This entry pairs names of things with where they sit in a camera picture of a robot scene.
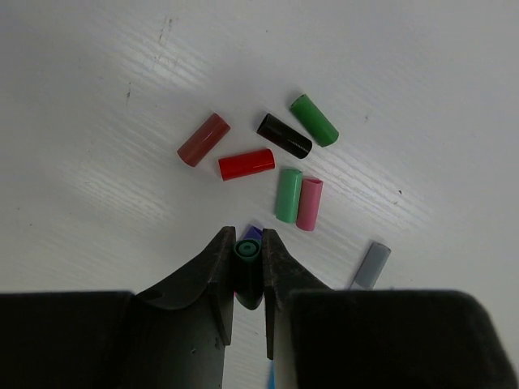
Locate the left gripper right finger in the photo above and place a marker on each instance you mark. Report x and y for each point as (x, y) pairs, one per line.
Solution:
(282, 274)

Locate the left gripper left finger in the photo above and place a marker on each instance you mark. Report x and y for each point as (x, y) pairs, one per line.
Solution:
(183, 324)

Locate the teal green pen cap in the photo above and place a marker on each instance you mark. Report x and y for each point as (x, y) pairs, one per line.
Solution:
(248, 273)

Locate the purple pen cap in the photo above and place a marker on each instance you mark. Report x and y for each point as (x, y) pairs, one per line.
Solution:
(252, 232)

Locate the pink pen cap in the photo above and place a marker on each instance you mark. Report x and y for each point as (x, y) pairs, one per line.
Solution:
(309, 203)

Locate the light green pen cap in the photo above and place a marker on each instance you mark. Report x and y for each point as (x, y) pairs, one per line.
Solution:
(288, 195)

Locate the grey pen cap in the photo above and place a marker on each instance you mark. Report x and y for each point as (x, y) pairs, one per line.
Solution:
(371, 266)

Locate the red pen cap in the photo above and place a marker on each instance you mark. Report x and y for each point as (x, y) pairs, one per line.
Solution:
(246, 164)

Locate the black pen cap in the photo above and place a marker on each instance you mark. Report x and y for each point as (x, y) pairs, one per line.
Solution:
(284, 136)

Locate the dark green pen cap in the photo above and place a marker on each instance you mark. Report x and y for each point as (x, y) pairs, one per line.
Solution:
(314, 121)

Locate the brown pen cap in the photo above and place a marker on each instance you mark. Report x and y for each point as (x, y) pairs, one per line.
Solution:
(203, 140)

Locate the blue marker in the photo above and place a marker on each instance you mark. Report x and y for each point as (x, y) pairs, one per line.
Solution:
(270, 384)

